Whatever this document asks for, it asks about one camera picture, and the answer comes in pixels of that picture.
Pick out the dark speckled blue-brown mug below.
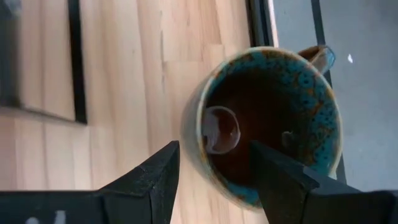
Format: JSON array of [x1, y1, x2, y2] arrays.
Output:
[[182, 45, 343, 210]]

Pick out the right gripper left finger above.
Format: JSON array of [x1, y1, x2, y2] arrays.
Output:
[[98, 140, 180, 224]]

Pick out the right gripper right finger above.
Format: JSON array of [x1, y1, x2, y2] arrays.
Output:
[[250, 140, 363, 224]]

